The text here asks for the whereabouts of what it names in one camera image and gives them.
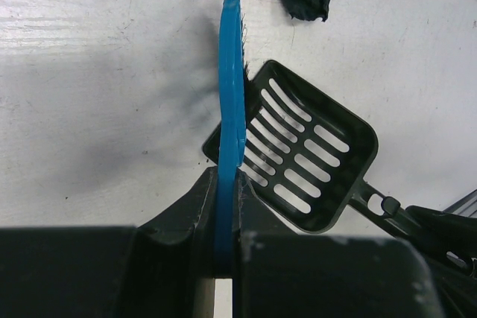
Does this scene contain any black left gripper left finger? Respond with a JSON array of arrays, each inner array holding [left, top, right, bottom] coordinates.
[[1, 167, 217, 317]]

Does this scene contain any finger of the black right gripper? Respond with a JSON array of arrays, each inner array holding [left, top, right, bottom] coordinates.
[[406, 206, 476, 317]]

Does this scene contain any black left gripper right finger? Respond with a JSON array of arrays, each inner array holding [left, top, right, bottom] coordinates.
[[233, 172, 445, 317]]

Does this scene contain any black slotted scoop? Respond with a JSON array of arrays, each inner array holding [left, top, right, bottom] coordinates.
[[203, 60, 439, 254]]

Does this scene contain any blue brush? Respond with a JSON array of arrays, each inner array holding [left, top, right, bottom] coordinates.
[[213, 0, 246, 278]]

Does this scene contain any aluminium frame rail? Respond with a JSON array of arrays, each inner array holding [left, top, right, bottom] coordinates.
[[444, 190, 477, 218]]

